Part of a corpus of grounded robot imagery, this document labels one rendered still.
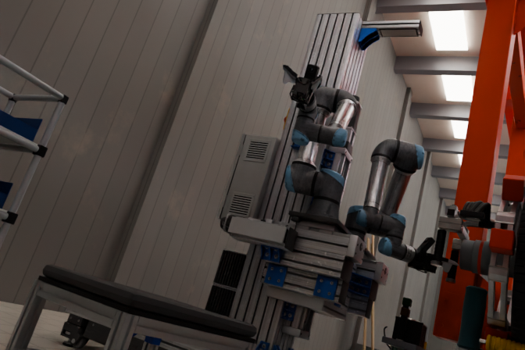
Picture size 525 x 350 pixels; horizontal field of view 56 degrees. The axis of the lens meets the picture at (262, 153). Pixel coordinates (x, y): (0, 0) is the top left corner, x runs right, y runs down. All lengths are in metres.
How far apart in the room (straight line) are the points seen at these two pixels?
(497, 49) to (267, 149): 1.52
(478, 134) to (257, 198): 1.30
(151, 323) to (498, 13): 2.87
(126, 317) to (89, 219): 3.11
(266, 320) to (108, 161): 2.20
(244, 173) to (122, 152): 1.83
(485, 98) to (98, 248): 2.98
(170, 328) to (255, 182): 1.53
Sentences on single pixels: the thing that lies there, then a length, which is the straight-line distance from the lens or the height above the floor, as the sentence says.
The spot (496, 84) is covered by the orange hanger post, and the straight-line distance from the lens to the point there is 3.14.
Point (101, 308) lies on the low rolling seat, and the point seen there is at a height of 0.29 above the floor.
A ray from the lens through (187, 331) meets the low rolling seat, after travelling 1.08.
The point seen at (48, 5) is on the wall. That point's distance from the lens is 3.73.
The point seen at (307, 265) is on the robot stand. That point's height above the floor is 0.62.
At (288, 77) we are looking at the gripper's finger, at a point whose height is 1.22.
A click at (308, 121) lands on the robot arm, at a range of 2.05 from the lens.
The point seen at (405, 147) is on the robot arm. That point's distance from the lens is 2.49.
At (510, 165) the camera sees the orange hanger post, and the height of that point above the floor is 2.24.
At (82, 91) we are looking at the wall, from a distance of 3.88.
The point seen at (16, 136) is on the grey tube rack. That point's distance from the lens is 2.18.
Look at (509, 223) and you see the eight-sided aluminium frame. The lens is 2.07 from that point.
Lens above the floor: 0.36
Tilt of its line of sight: 18 degrees up
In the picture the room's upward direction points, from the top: 17 degrees clockwise
